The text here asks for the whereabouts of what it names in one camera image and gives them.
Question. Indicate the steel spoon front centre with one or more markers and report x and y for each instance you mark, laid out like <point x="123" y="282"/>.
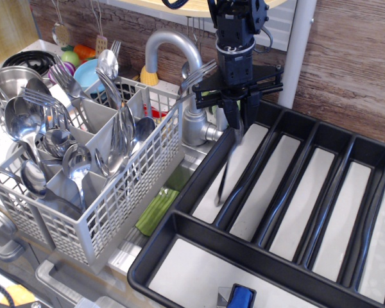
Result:
<point x="76" y="164"/>

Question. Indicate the hanging strainer ladle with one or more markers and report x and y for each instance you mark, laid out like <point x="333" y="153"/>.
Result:
<point x="60" y="32"/>

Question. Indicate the steel fork back centre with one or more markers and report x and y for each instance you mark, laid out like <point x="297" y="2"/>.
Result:
<point x="67" y="82"/>

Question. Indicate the orange toy carrot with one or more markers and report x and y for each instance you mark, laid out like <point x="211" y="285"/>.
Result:
<point x="84" y="52"/>

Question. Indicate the grey plastic cutlery basket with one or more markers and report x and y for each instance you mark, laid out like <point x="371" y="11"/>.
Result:
<point x="112" y="207"/>

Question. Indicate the steel fork with long tines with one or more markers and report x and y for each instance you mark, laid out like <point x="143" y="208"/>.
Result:
<point x="45" y="100"/>

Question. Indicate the round wooden shelf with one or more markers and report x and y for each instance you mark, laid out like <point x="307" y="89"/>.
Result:
<point x="197" y="8"/>

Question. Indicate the steel spoon back centre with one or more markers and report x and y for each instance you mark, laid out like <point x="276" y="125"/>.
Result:
<point x="111" y="90"/>

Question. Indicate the grey toy faucet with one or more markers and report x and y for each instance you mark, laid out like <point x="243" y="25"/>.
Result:
<point x="196" y="130"/>

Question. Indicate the black stove burner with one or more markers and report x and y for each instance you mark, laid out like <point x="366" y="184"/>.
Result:
<point x="39" y="61"/>

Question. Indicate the purple toy onion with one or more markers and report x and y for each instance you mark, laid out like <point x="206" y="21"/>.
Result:
<point x="67" y="67"/>

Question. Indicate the large steel spoon left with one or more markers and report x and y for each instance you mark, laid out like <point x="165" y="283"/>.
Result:
<point x="24" y="121"/>

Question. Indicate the black cutlery tray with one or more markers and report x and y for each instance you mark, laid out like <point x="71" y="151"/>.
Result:
<point x="303" y="224"/>

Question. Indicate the steel spoon front left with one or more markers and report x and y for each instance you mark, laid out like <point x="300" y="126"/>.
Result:
<point x="33" y="179"/>

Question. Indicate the hanging slotted spatula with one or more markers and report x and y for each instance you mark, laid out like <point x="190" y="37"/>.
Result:
<point x="101" y="40"/>

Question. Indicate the yellow toy corn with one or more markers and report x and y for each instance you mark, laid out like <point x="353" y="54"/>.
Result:
<point x="150" y="79"/>

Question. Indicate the green toy apple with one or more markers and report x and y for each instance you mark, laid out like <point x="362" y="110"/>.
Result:
<point x="71" y="57"/>

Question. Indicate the steel pot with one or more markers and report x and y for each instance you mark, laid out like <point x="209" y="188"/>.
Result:
<point x="13" y="78"/>

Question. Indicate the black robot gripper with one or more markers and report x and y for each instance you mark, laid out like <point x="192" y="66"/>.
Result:
<point x="240" y="82"/>

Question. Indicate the blue object at tray bottom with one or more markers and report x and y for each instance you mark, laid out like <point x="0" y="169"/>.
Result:
<point x="237" y="296"/>

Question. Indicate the grey metal post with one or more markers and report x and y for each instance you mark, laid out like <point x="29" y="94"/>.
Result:
<point x="302" y="22"/>

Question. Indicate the steel spoon middle right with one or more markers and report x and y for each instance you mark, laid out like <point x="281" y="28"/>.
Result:
<point x="143" y="128"/>

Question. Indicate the steel fork back right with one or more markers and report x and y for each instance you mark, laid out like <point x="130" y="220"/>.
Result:
<point x="197" y="76"/>

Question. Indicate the blue plastic bowl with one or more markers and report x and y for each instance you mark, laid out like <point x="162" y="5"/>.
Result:
<point x="86" y="76"/>

